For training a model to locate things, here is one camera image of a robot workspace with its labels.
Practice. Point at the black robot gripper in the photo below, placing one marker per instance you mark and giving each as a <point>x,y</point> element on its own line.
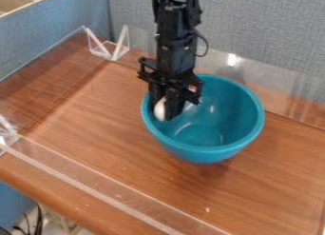
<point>170,74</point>

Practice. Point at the white brown toy mushroom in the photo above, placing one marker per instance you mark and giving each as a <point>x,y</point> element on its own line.
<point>159,110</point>

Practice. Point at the blue plastic bowl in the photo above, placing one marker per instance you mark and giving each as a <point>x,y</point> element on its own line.
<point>215,129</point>

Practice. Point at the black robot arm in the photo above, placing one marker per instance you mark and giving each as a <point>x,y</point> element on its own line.
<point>177,18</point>

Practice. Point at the clear acrylic back barrier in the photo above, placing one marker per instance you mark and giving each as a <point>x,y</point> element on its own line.
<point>253,71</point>

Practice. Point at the clear acrylic barrier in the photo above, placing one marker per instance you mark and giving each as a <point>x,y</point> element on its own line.
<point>94,199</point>
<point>253,71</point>

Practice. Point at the clear acrylic front barrier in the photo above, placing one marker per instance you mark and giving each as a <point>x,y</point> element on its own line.
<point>94,199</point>

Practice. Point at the blue partition with wooden shelf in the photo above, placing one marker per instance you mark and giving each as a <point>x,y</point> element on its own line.
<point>33,29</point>

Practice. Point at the clear acrylic corner bracket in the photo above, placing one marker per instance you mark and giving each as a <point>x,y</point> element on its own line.
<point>110,50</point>

